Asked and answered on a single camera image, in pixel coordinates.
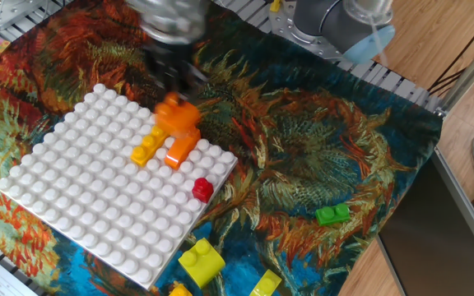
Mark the white studded baseplate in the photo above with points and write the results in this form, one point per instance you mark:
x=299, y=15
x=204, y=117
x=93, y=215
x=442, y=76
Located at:
x=105, y=189

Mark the orange two-stud block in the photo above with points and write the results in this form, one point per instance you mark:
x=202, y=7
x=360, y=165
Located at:
x=177, y=115

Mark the aluminium frame beam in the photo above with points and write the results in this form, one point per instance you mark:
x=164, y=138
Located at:
x=467, y=78

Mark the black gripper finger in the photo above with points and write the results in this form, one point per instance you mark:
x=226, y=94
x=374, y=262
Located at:
x=191, y=84
x=161, y=78

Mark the white zip tie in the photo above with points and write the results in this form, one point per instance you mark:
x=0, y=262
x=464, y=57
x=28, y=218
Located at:
x=377, y=39

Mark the slim yellow four-stud block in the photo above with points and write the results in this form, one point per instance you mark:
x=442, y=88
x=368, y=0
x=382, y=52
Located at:
x=146, y=148

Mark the small yellow object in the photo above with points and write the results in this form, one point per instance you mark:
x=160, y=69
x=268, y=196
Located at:
x=275, y=5

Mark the slim orange sloped block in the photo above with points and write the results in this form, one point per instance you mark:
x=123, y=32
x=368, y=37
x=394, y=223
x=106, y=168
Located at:
x=181, y=152

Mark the perforated metal plate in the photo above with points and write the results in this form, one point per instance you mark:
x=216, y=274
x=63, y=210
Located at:
x=10, y=12

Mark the colourful sunflower pattern rug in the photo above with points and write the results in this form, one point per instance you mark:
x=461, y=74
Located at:
x=364, y=144

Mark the large lime two-stud block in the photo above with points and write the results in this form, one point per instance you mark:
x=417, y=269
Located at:
x=202, y=263

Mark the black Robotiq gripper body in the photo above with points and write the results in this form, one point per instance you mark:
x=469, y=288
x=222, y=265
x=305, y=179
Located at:
x=171, y=57

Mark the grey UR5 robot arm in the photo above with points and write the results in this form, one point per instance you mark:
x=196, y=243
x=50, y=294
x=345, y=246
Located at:
x=335, y=24

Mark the white and silver wrist adapter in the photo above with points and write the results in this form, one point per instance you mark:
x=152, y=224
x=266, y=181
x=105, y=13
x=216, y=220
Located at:
x=171, y=20

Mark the black monitor panel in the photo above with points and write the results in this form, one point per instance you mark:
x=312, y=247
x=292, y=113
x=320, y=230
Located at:
x=434, y=238

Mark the large yellow four-stud block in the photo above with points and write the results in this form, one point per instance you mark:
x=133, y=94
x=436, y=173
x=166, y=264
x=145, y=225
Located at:
x=179, y=291

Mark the small red block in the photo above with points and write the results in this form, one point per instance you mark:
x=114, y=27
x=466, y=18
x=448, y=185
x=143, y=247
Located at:
x=203, y=190

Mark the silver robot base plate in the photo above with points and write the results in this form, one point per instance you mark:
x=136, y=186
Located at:
x=290, y=33

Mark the small green two-stud block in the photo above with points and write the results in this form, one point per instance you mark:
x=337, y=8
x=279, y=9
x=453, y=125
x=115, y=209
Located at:
x=332, y=214

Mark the small lime single-stud block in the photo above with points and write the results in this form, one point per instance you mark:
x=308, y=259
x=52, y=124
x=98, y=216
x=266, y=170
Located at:
x=266, y=283

